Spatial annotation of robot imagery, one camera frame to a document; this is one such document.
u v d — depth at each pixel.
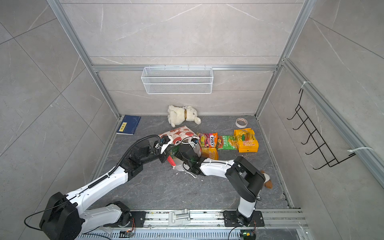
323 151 0.63
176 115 1.10
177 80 1.00
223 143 1.01
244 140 0.98
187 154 0.66
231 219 0.73
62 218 0.39
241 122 1.16
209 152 0.92
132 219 0.73
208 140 1.01
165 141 0.63
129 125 1.14
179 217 0.72
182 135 0.85
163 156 0.68
